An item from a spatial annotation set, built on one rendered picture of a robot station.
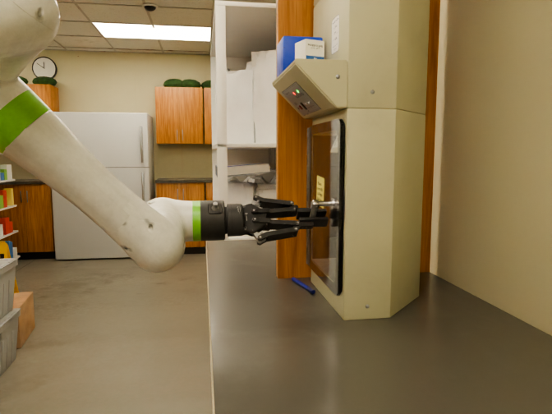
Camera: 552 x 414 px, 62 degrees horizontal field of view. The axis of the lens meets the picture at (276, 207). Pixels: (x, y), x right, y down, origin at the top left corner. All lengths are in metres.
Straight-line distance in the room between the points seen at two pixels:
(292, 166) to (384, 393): 0.76
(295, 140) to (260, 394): 0.80
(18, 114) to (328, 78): 0.59
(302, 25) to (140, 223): 0.78
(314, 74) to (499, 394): 0.68
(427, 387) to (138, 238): 0.56
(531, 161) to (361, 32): 0.49
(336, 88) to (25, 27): 0.58
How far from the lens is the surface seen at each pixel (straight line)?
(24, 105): 0.88
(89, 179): 0.88
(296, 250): 1.39
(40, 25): 0.79
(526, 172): 1.21
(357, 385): 0.81
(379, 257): 1.06
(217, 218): 1.02
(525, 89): 1.24
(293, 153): 1.36
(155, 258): 0.90
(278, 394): 0.78
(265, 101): 2.28
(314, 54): 1.10
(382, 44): 1.06
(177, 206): 1.03
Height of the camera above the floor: 1.31
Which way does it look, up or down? 7 degrees down
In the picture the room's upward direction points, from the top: straight up
